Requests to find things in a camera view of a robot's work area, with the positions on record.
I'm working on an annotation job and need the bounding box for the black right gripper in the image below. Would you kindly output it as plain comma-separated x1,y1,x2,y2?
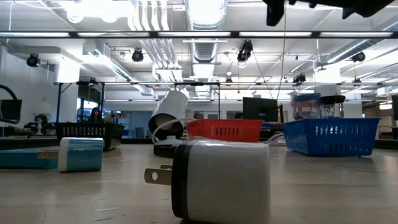
262,0,317,27

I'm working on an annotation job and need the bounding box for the blue hourglass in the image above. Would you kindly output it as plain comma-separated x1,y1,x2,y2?
292,92,323,120

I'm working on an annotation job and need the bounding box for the pink hourglass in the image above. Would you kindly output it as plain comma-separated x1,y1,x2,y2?
290,99,307,121

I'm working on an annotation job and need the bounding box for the black hourglass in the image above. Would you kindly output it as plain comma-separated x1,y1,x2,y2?
319,95,346,119

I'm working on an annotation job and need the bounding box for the white cylindrical lamp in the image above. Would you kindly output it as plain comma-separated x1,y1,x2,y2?
148,90,190,141

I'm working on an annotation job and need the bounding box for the white charger black band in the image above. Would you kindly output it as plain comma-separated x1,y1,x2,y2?
144,139,271,224

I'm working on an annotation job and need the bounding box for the teal power bank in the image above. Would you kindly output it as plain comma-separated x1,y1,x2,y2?
0,149,60,170

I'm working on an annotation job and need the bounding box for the black ceiling spotlight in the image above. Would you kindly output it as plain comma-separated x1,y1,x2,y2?
131,49,144,63
292,73,307,85
236,39,254,63
26,53,40,68
352,51,367,63

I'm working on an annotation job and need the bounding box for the black background monitor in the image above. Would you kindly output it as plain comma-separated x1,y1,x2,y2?
391,94,398,121
242,96,279,123
0,99,23,121

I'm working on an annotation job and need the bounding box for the red plastic basket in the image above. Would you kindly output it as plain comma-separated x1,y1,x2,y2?
186,118,264,144

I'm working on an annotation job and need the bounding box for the blue plastic basket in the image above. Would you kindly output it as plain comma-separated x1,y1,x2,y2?
281,117,380,157

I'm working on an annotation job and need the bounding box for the black plastic basket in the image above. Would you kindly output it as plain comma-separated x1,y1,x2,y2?
53,122,126,152

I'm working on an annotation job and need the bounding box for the teal white USB charger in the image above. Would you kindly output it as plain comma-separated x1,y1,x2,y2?
58,136,105,174

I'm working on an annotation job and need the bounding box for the black aluminium rig frame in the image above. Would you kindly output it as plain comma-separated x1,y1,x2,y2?
0,30,398,150

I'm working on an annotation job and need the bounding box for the silver ventilation duct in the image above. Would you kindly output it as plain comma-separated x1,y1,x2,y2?
185,0,228,65

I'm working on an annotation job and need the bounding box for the coiled white cable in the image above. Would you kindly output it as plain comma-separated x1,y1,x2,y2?
264,132,289,146

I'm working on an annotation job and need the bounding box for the thin white lamp cable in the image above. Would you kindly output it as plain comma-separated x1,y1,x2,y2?
151,117,200,144

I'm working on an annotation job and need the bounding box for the white round cable puck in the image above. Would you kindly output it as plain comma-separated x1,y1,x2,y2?
159,136,184,147

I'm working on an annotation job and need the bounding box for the black background rig frame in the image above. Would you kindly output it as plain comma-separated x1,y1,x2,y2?
54,81,221,121

